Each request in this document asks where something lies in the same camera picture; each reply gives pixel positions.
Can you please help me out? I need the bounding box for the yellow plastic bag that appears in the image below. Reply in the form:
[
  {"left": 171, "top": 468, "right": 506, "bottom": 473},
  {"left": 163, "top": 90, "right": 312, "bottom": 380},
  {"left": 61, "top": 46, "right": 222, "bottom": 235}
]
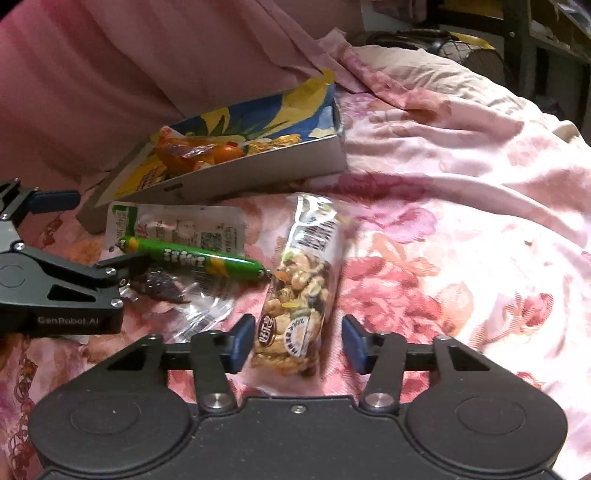
[{"left": 443, "top": 30, "right": 497, "bottom": 49}]

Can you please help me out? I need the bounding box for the large pink curtain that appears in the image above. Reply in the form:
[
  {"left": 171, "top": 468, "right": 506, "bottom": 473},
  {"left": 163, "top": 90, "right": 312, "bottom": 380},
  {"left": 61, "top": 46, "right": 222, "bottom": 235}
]
[{"left": 0, "top": 0, "right": 365, "bottom": 195}]

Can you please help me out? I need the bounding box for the mixed nuts packet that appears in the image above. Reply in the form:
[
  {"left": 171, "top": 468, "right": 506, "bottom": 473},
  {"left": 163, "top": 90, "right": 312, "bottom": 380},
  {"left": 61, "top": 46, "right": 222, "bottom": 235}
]
[{"left": 249, "top": 194, "right": 354, "bottom": 377}]

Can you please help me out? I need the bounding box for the white green snack packet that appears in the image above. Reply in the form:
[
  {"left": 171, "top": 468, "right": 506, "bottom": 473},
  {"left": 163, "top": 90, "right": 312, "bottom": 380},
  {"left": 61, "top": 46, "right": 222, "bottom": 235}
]
[{"left": 105, "top": 202, "right": 246, "bottom": 259}]

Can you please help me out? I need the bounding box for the orange snack packet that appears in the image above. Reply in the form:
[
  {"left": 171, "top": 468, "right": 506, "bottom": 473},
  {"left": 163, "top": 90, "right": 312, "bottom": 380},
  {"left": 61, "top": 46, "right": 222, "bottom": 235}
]
[{"left": 152, "top": 129, "right": 247, "bottom": 176}]

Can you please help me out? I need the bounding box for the blue yellow printed box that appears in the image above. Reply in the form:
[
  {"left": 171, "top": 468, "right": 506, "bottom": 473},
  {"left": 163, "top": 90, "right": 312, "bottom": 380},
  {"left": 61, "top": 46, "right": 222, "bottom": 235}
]
[{"left": 76, "top": 69, "right": 349, "bottom": 234}]

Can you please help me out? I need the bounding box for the clear snack packet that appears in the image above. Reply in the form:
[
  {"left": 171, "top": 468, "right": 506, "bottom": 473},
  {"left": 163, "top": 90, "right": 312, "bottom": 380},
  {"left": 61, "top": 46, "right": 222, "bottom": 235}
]
[{"left": 124, "top": 270, "right": 236, "bottom": 337}]

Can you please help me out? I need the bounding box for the green sausage stick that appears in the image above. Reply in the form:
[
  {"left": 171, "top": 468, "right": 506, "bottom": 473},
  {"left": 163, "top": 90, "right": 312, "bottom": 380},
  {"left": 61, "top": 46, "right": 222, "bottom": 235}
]
[{"left": 115, "top": 235, "right": 271, "bottom": 281}]

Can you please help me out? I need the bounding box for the black wire fan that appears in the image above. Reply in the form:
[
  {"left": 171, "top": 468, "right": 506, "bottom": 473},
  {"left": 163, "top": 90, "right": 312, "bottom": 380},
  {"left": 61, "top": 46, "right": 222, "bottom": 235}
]
[{"left": 365, "top": 28, "right": 509, "bottom": 79}]

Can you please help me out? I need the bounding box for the dark wooden desk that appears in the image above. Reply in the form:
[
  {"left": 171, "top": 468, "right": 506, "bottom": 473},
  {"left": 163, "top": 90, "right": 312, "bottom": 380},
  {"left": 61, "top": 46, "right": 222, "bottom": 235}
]
[{"left": 434, "top": 0, "right": 591, "bottom": 121}]

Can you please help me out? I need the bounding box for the pink floral bedsheet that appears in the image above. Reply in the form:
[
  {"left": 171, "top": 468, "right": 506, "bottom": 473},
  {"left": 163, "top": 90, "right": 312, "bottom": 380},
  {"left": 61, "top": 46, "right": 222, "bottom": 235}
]
[{"left": 0, "top": 28, "right": 591, "bottom": 480}]

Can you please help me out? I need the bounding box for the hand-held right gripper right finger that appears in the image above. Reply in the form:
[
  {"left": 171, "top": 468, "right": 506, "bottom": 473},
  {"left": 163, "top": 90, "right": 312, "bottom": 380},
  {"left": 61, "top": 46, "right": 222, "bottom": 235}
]
[{"left": 342, "top": 315, "right": 492, "bottom": 414}]

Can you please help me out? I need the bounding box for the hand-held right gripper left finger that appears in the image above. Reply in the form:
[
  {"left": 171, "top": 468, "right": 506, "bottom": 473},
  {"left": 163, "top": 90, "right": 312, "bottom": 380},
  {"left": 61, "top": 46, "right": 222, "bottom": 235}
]
[{"left": 104, "top": 314, "right": 257, "bottom": 414}]

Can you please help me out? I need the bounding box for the beige pillow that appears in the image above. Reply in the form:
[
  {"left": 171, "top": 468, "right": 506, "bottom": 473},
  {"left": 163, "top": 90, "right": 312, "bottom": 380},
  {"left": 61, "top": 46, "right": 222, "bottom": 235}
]
[{"left": 355, "top": 44, "right": 555, "bottom": 112}]

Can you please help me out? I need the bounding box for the gold snack packet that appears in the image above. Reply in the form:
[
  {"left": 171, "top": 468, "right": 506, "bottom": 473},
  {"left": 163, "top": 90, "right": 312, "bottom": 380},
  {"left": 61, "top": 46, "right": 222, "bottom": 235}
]
[{"left": 245, "top": 134, "right": 303, "bottom": 155}]

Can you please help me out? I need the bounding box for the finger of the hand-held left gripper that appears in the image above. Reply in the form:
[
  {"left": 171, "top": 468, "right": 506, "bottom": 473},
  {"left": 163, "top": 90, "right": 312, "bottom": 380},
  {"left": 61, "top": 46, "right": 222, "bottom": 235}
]
[
  {"left": 0, "top": 180, "right": 81, "bottom": 250},
  {"left": 23, "top": 247, "right": 154, "bottom": 308}
]

